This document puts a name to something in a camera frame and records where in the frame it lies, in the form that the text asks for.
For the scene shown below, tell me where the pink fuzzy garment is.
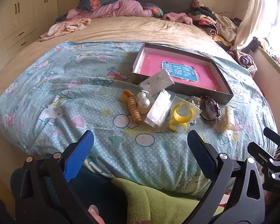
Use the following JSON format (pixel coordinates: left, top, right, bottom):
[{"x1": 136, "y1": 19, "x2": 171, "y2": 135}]
[{"x1": 162, "y1": 12, "x2": 193, "y2": 26}]

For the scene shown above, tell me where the beige bedspread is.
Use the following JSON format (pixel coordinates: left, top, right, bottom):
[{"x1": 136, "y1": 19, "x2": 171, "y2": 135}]
[{"x1": 0, "y1": 16, "x2": 231, "y2": 103}]

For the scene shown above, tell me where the pink book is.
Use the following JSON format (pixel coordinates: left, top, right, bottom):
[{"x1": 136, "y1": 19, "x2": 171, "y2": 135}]
[{"x1": 136, "y1": 51, "x2": 224, "y2": 91}]

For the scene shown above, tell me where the cream curtain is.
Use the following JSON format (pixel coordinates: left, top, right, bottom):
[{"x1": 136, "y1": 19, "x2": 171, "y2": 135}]
[{"x1": 231, "y1": 0, "x2": 278, "y2": 50}]

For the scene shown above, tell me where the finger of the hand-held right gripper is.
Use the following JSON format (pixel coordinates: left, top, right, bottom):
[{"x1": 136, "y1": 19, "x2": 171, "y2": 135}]
[
  {"x1": 247, "y1": 142, "x2": 280, "y2": 189},
  {"x1": 264, "y1": 127, "x2": 280, "y2": 160}
]

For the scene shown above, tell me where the orange hair claw clip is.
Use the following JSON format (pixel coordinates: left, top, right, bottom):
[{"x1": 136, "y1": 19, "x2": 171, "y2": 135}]
[{"x1": 120, "y1": 90, "x2": 143, "y2": 123}]

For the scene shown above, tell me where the purple cloth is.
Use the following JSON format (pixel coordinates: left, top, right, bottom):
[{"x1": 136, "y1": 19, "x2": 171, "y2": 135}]
[{"x1": 233, "y1": 50, "x2": 258, "y2": 71}]

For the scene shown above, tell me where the dark teal cloth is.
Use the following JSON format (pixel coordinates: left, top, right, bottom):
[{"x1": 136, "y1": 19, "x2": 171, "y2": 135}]
[{"x1": 10, "y1": 166, "x2": 131, "y2": 224}]

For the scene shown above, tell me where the green fleece cloth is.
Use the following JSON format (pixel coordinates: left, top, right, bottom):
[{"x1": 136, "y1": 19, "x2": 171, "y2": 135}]
[{"x1": 111, "y1": 177, "x2": 224, "y2": 224}]

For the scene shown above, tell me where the cream comb hair clip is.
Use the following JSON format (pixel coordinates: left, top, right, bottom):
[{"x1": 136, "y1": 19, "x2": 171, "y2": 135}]
[{"x1": 215, "y1": 105, "x2": 236, "y2": 131}]

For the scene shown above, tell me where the pile of clothes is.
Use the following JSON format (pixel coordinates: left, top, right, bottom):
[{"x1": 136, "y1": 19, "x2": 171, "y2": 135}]
[{"x1": 189, "y1": 0, "x2": 242, "y2": 47}]

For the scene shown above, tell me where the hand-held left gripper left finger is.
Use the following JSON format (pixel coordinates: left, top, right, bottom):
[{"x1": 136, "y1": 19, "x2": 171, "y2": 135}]
[{"x1": 20, "y1": 130, "x2": 98, "y2": 224}]

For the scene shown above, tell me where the cream wardrobe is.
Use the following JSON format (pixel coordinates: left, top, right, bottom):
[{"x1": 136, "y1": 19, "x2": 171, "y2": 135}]
[{"x1": 0, "y1": 0, "x2": 59, "y2": 75}]

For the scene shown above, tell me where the pearl hair tie packet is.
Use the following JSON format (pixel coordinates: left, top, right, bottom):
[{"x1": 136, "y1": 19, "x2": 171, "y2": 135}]
[{"x1": 136, "y1": 91, "x2": 152, "y2": 115}]

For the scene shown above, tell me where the peach garment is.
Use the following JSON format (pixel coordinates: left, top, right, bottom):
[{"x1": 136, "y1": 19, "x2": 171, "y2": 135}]
[{"x1": 38, "y1": 18, "x2": 92, "y2": 42}]

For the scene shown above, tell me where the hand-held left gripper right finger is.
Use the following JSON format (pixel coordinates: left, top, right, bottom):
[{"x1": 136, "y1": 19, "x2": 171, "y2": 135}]
[{"x1": 187, "y1": 130, "x2": 265, "y2": 224}]

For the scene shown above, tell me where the dark brown-rimmed hair clip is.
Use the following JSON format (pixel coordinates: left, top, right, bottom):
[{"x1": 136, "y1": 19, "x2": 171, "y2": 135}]
[{"x1": 198, "y1": 96, "x2": 223, "y2": 121}]

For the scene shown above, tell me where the large clear plastic packet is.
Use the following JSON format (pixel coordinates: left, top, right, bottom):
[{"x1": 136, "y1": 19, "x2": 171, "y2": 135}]
[{"x1": 144, "y1": 89, "x2": 175, "y2": 127}]

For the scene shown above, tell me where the black object by curtain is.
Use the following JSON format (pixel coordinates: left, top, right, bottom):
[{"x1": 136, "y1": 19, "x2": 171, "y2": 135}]
[{"x1": 243, "y1": 37, "x2": 259, "y2": 53}]

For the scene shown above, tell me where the cat-print blue blanket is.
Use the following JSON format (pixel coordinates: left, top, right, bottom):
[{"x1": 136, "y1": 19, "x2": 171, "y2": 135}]
[{"x1": 0, "y1": 41, "x2": 279, "y2": 195}]

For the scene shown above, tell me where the person's left hand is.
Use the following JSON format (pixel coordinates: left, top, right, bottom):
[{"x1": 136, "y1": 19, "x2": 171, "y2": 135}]
[{"x1": 87, "y1": 205, "x2": 105, "y2": 224}]

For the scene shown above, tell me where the yellow rings packet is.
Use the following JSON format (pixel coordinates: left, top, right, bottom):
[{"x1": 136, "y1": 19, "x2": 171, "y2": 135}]
[{"x1": 167, "y1": 96, "x2": 200, "y2": 132}]

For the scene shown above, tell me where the small clear earring packet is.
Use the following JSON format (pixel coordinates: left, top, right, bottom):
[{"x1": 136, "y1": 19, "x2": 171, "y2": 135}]
[{"x1": 138, "y1": 69, "x2": 175, "y2": 94}]

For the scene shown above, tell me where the pink quilt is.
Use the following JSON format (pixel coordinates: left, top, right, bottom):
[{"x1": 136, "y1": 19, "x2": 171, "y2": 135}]
[{"x1": 65, "y1": 0, "x2": 154, "y2": 20}]

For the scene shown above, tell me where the grey cardboard box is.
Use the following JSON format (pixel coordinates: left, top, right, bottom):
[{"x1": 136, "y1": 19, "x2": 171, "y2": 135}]
[{"x1": 131, "y1": 42, "x2": 234, "y2": 105}]

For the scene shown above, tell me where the small floral pillow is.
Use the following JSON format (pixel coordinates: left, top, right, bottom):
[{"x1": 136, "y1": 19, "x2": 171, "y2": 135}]
[{"x1": 142, "y1": 2, "x2": 164, "y2": 18}]

